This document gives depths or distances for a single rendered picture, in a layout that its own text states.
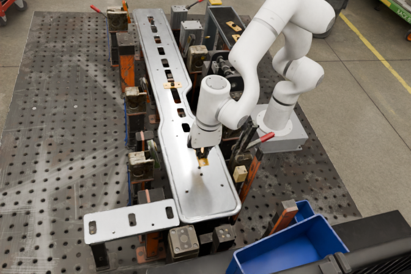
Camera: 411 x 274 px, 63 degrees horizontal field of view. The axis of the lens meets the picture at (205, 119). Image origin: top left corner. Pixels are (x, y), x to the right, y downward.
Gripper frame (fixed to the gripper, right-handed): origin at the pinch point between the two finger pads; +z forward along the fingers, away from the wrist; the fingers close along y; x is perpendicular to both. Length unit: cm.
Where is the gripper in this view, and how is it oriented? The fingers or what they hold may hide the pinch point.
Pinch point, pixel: (202, 152)
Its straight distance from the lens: 116.5
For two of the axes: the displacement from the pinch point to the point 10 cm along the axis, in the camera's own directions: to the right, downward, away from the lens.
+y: -9.5, 1.1, -2.8
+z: -1.3, 6.9, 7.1
